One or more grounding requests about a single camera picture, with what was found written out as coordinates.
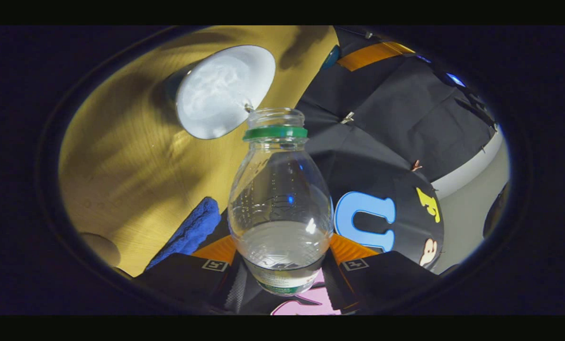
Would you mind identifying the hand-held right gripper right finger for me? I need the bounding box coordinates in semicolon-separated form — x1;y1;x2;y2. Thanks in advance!
323;233;439;313

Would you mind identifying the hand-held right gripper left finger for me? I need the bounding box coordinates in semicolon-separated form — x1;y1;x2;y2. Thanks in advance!
133;235;238;313

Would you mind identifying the round brown coaster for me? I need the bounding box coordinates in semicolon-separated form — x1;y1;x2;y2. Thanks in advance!
80;232;121;267

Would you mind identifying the clear plastic water bottle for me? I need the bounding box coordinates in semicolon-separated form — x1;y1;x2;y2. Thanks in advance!
228;108;334;296

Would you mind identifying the blue teacup white inside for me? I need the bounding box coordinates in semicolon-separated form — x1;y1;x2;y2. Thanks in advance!
164;45;276;140

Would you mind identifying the blue towel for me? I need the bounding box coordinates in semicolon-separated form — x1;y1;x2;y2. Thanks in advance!
146;197;221;270

